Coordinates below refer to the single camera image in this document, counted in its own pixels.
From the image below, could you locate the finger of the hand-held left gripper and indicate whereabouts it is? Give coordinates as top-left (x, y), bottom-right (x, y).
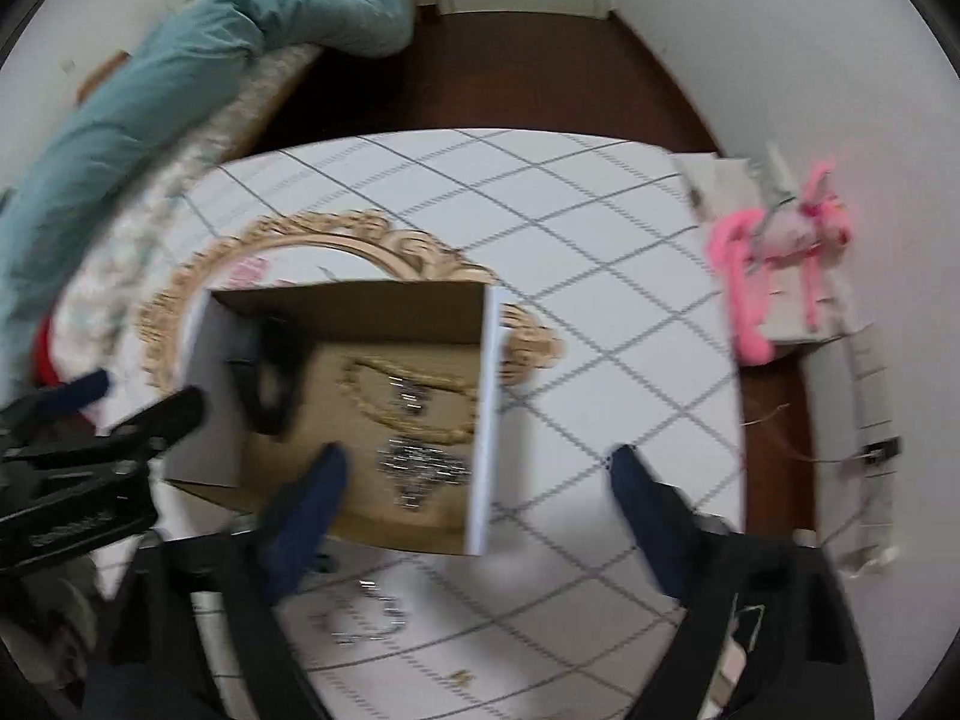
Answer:
top-left (7, 386), bottom-right (208, 482)
top-left (0, 369), bottom-right (113, 440)

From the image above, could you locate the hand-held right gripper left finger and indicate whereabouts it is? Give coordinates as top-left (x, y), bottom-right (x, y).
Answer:
top-left (82, 444), bottom-right (350, 720)

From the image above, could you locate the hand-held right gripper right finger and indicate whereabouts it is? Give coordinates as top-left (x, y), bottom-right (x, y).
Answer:
top-left (606, 444), bottom-right (875, 720)

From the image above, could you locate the white cardboard box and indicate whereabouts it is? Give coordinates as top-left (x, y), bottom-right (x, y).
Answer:
top-left (163, 281), bottom-right (502, 557)

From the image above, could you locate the red cloth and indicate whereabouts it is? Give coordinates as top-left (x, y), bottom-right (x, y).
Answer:
top-left (30, 315), bottom-right (77, 392)

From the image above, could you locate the black pouch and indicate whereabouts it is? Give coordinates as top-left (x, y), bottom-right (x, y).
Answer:
top-left (229, 315), bottom-right (310, 436)

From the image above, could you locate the teal blanket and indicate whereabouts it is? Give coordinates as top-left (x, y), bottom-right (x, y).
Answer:
top-left (0, 0), bottom-right (418, 391)

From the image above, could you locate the ornate gold framed mirror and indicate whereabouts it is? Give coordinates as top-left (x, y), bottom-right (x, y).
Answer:
top-left (135, 210), bottom-right (563, 395)

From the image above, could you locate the floral bed sheet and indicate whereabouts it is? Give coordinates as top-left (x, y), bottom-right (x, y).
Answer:
top-left (45, 41), bottom-right (325, 391)

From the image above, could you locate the pink bow doll box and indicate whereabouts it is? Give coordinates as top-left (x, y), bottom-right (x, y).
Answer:
top-left (671, 152), bottom-right (878, 346)

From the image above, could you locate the silver chain bracelet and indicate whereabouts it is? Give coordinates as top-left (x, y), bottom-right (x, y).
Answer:
top-left (311, 577), bottom-right (410, 646)

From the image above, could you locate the silver rhinestone necklace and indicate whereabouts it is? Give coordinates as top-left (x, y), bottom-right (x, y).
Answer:
top-left (375, 435), bottom-right (473, 502)

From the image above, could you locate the gold bead necklace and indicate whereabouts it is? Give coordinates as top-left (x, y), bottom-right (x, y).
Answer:
top-left (339, 355), bottom-right (481, 445)

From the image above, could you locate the thin wire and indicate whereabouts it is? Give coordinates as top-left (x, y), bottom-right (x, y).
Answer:
top-left (742, 403), bottom-right (871, 467)

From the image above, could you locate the small silver chain piece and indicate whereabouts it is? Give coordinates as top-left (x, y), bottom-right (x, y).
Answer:
top-left (388, 379), bottom-right (437, 415)

